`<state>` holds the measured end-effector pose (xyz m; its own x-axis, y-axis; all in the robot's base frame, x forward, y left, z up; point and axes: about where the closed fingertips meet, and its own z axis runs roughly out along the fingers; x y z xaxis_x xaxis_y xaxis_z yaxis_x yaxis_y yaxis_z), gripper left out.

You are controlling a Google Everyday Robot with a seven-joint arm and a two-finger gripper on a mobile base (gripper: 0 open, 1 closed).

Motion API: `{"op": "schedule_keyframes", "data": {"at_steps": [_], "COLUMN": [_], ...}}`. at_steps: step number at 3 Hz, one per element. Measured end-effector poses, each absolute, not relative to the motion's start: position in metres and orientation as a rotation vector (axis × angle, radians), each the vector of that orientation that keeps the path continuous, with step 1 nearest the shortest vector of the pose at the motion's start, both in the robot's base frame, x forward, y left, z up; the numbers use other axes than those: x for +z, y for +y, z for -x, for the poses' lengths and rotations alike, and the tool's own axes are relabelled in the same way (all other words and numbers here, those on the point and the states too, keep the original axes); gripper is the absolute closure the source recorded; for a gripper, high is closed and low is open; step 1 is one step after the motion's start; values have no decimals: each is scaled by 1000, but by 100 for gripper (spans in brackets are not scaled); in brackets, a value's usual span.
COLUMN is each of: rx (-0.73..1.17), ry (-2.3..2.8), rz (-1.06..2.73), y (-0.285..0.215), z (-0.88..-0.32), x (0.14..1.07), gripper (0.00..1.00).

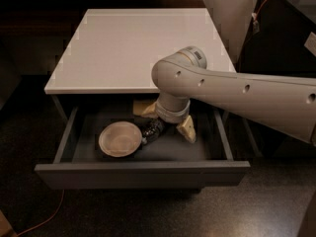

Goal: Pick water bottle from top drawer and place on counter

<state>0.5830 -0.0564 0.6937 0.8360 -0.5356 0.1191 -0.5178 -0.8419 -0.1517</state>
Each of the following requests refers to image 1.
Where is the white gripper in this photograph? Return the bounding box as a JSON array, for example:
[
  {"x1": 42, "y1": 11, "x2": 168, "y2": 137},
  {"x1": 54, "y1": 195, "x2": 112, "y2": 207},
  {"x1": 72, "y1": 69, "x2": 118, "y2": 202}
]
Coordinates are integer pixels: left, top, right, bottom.
[{"x1": 141, "y1": 99, "x2": 197, "y2": 143}]

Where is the clear plastic water bottle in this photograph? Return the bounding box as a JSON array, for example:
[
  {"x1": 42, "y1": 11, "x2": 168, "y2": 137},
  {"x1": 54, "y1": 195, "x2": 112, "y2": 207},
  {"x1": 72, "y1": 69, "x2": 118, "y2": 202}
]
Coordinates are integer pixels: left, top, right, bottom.
[{"x1": 142, "y1": 118, "x2": 166, "y2": 144}]

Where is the grey top drawer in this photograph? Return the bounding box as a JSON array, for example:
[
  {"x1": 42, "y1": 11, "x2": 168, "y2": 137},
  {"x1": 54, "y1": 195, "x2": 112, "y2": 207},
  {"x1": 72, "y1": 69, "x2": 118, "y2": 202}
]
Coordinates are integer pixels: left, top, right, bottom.
[{"x1": 35, "y1": 98, "x2": 250, "y2": 190}]

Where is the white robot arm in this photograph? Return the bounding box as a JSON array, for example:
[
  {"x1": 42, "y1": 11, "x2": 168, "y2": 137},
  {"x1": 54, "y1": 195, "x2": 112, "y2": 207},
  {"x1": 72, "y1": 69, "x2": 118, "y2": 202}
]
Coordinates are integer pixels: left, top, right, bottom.
[{"x1": 151, "y1": 46, "x2": 316, "y2": 144}]

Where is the grey drawer cabinet white top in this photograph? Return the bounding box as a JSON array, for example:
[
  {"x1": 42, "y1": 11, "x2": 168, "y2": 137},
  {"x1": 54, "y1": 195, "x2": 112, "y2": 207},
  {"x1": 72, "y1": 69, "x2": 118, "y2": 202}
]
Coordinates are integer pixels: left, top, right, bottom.
[{"x1": 43, "y1": 7, "x2": 251, "y2": 195}]

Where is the yellow sponge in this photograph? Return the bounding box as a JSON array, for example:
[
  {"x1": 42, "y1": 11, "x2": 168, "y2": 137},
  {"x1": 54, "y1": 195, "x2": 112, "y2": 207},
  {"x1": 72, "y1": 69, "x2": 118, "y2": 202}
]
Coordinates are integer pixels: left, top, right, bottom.
[{"x1": 132, "y1": 100, "x2": 155, "y2": 116}]

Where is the white bowl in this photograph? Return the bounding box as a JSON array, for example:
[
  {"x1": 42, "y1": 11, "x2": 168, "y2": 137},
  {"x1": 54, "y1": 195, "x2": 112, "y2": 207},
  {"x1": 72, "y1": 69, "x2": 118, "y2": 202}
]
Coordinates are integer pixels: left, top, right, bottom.
[{"x1": 99, "y1": 121, "x2": 142, "y2": 157}]

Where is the dark cabinet at right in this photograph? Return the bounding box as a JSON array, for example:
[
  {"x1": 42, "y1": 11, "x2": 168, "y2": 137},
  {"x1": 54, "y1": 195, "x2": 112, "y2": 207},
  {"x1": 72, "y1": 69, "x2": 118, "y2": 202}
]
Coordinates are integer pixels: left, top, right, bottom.
[{"x1": 236, "y1": 0, "x2": 316, "y2": 78}]

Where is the orange cable on floor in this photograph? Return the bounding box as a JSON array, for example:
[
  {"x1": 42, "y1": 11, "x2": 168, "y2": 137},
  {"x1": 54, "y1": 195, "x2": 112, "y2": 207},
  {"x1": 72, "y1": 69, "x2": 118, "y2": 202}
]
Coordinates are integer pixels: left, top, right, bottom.
[{"x1": 14, "y1": 189, "x2": 66, "y2": 237}]

